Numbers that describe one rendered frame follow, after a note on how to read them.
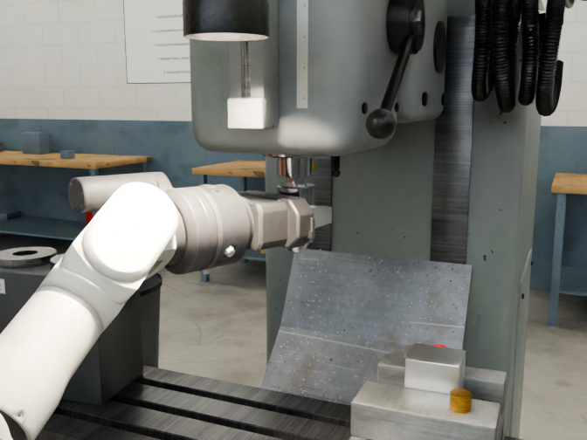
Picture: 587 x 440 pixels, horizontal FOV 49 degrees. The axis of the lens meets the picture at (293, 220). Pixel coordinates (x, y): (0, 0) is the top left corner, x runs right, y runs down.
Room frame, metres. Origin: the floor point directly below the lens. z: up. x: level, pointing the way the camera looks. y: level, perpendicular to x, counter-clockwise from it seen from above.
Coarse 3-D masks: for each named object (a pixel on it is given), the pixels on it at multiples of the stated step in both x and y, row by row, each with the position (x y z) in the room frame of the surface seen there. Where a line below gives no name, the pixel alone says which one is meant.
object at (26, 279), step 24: (0, 264) 0.91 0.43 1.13; (24, 264) 0.91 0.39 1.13; (48, 264) 0.93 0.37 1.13; (0, 288) 0.89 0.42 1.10; (24, 288) 0.88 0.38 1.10; (0, 312) 0.89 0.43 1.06; (120, 312) 0.91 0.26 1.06; (120, 336) 0.90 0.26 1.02; (96, 360) 0.85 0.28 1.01; (120, 360) 0.90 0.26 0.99; (72, 384) 0.86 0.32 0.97; (96, 384) 0.85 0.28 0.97; (120, 384) 0.90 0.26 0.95
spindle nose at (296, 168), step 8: (280, 160) 0.75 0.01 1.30; (288, 160) 0.74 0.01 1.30; (296, 160) 0.74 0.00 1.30; (304, 160) 0.74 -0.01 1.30; (312, 160) 0.75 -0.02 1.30; (280, 168) 0.75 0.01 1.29; (288, 168) 0.74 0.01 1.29; (296, 168) 0.74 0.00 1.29; (304, 168) 0.74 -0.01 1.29; (312, 168) 0.75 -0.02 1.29; (288, 176) 0.74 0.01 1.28; (296, 176) 0.74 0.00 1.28; (304, 176) 0.74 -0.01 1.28; (312, 176) 0.75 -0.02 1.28
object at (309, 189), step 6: (282, 186) 0.75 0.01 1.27; (288, 186) 0.75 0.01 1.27; (294, 186) 0.75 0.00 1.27; (300, 186) 0.75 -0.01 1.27; (306, 186) 0.75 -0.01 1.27; (312, 186) 0.75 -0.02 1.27; (282, 192) 0.74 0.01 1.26; (288, 192) 0.74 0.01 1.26; (294, 192) 0.74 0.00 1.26; (300, 192) 0.74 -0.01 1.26; (306, 192) 0.74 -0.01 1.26; (312, 192) 0.75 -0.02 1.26
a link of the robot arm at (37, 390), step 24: (24, 312) 0.49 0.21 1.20; (48, 312) 0.48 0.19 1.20; (72, 312) 0.49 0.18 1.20; (0, 336) 0.47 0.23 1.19; (24, 336) 0.46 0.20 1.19; (48, 336) 0.47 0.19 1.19; (72, 336) 0.48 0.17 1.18; (96, 336) 0.51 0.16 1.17; (0, 360) 0.44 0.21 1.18; (24, 360) 0.44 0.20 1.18; (48, 360) 0.46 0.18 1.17; (72, 360) 0.48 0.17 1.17; (0, 384) 0.43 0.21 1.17; (24, 384) 0.43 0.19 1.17; (48, 384) 0.45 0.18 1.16; (0, 408) 0.42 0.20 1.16; (24, 408) 0.43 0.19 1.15; (48, 408) 0.44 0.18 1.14; (24, 432) 0.43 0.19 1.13
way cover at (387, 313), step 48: (288, 288) 1.13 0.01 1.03; (336, 288) 1.10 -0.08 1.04; (384, 288) 1.07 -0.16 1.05; (432, 288) 1.04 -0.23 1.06; (288, 336) 1.08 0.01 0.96; (336, 336) 1.05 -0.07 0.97; (384, 336) 1.03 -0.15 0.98; (432, 336) 1.00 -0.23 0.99; (288, 384) 1.01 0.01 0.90; (336, 384) 0.99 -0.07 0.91
